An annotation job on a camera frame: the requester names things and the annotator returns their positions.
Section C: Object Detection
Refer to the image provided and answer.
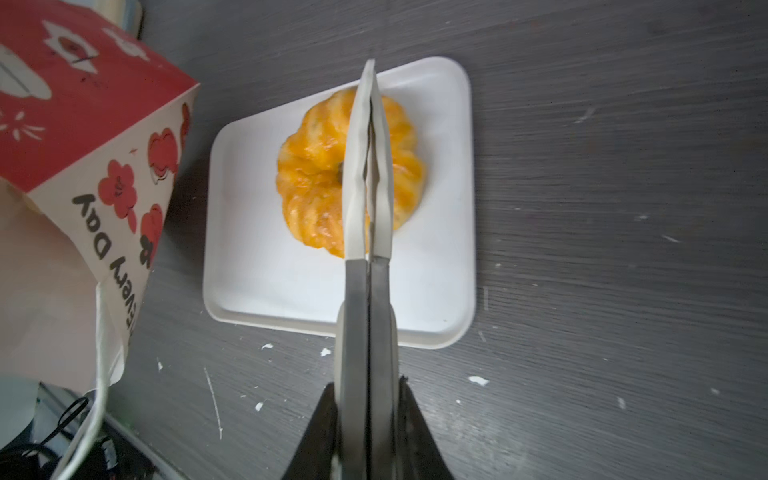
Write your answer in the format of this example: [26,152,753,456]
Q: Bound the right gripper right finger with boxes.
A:
[395,376,454,480]

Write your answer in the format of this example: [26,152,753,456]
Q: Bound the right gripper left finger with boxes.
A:
[282,383,338,480]

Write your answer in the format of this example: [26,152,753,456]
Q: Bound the steel tongs white tips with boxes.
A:
[334,60,400,479]

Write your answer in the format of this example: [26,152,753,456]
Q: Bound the fake ring bread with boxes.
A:
[276,88,427,258]

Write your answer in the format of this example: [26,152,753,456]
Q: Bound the red white paper bag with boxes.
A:
[1,1,199,479]

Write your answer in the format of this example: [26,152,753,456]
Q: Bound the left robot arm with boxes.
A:
[1,377,163,479]

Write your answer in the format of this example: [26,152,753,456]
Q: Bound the white plastic tray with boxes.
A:
[203,57,476,349]

